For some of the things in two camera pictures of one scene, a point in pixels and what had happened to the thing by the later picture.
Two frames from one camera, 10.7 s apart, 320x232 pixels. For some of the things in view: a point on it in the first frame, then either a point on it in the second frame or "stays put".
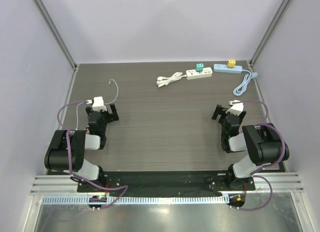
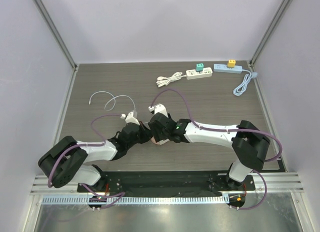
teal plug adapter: [199, 67] stays put
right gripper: [220, 112] → [155, 127]
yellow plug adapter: [231, 63] stays put
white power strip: [162, 81] stays put
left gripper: [111, 116] → [147, 133]
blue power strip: [242, 85] stays put
